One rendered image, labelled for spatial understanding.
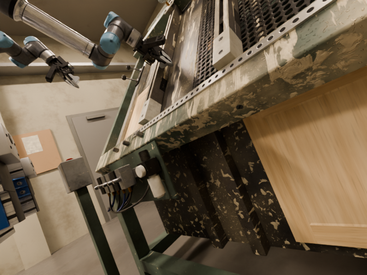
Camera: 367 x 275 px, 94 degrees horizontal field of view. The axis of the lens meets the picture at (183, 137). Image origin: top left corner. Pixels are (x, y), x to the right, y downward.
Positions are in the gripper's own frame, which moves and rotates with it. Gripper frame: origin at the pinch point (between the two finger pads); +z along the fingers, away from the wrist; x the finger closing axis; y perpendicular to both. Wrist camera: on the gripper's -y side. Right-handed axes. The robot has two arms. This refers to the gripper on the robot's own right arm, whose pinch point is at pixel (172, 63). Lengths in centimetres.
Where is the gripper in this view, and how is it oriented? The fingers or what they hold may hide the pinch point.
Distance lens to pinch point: 103.0
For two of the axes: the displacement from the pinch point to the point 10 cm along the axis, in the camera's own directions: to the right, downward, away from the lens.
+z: 7.6, 3.9, 5.2
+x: -1.1, 8.6, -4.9
